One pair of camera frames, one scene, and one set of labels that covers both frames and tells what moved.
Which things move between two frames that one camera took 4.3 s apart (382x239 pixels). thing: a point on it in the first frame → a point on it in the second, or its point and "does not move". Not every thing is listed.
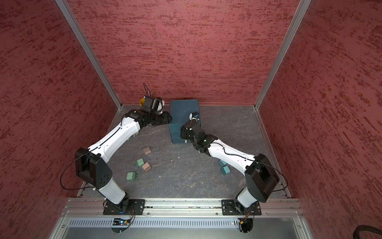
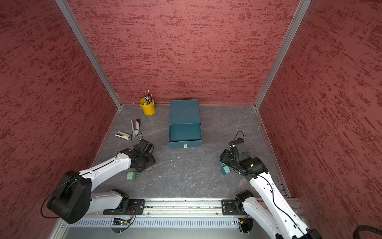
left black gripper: [165, 115] → [151, 161]
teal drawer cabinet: [181, 112] does not move
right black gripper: [184, 132] → [224, 156]
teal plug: [225, 170] does not move
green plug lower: [131, 176] does not move
